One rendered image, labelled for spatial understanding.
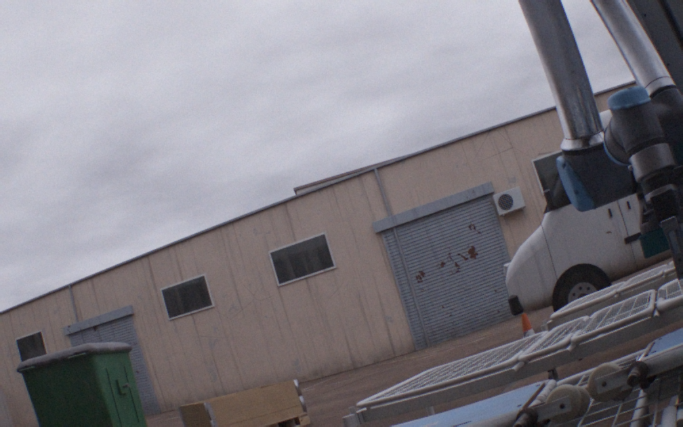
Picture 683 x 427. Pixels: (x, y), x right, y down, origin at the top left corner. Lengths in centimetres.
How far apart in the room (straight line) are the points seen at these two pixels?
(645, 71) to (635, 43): 7
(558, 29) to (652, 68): 30
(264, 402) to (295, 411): 39
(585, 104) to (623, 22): 28
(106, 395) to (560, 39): 620
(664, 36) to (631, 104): 79
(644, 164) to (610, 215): 709
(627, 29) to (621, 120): 31
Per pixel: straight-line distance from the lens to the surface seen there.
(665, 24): 196
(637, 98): 120
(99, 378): 704
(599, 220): 827
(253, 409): 730
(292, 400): 756
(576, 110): 160
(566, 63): 158
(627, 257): 828
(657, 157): 117
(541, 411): 104
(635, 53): 141
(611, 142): 129
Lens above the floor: 76
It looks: 10 degrees up
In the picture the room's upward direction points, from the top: 17 degrees counter-clockwise
